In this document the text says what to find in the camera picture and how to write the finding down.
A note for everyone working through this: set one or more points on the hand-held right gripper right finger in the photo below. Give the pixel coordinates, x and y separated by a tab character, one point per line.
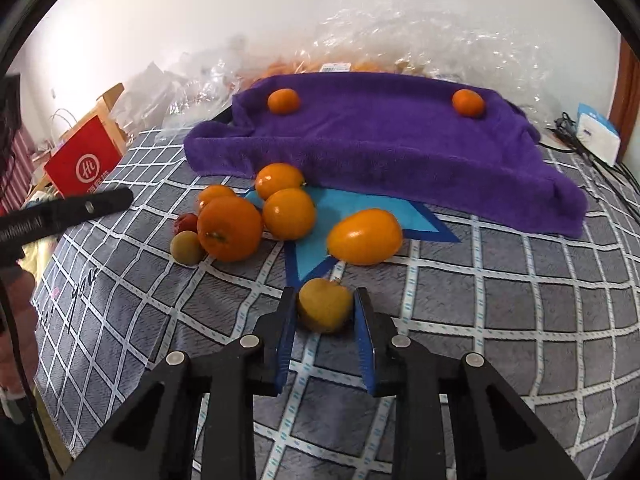
364	346

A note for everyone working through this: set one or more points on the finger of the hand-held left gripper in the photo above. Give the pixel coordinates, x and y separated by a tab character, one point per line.
92	205

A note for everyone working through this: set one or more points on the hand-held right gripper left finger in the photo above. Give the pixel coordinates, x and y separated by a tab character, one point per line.
286	341

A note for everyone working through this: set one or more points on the yellow plum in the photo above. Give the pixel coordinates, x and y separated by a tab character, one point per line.
325	306

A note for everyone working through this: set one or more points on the small red hawthorn berry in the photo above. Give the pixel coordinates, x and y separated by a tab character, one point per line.
185	222

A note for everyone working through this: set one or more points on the yellow-green plum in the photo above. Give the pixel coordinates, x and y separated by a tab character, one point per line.
186	248

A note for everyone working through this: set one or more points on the smooth orange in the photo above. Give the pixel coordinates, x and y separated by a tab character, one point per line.
279	179
212	195
290	214
365	237

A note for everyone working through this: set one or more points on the large mandarin with stem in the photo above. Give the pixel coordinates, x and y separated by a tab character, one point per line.
230	230

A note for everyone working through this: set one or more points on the purple towel covered tray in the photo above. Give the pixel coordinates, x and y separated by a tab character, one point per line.
375	135

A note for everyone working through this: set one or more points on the person's left forearm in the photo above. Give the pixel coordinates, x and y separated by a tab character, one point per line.
17	310

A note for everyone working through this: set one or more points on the red box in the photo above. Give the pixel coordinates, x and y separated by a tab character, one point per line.
82	160

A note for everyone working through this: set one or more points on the red striped cloth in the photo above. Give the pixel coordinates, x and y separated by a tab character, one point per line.
12	175

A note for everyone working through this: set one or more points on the grey checked bedsheet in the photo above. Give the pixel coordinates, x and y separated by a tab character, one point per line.
475	310

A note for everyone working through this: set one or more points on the white plastic bag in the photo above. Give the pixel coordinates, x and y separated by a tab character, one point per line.
150	85

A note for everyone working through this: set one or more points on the crumpled clear plastic bag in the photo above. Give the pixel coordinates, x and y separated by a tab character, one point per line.
210	85

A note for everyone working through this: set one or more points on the small mandarin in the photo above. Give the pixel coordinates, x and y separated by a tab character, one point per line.
468	103
283	101

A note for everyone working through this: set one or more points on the clear plastic bag of oranges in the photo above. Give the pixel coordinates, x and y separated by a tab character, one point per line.
425	45

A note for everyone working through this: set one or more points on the blue and white tissue pack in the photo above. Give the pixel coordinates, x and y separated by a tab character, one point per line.
597	132

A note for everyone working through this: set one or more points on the brown wooden door frame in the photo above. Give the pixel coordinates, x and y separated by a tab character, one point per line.
627	85

